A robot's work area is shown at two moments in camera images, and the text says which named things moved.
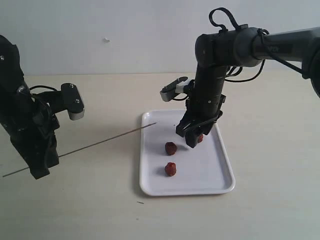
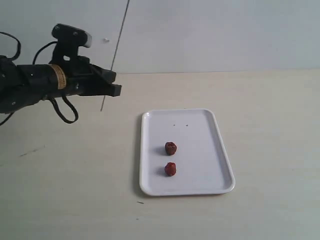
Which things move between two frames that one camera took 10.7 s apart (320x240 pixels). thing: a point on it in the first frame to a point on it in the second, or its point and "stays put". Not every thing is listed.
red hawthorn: (170, 168) stays put
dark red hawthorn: (170, 148) stays put
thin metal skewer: (86, 146) to (116, 49)
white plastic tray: (205, 169) stays put
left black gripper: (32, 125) to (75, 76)
